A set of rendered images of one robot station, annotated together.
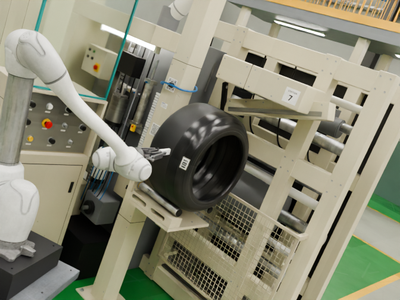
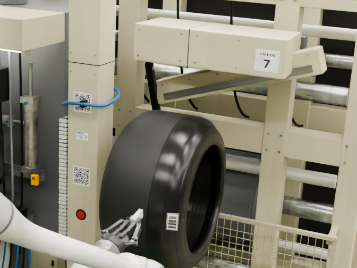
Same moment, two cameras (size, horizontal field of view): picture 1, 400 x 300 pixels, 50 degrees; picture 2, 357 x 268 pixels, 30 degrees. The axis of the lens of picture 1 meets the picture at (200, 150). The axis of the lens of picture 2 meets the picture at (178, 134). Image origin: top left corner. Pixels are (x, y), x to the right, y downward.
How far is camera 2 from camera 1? 0.73 m
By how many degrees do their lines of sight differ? 16
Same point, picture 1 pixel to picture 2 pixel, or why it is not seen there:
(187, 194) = (184, 257)
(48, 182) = not seen: outside the picture
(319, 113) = (309, 67)
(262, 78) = (213, 45)
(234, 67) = (161, 39)
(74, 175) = not seen: outside the picture
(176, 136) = (142, 187)
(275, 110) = (240, 80)
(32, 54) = not seen: outside the picture
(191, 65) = (103, 64)
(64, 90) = (18, 231)
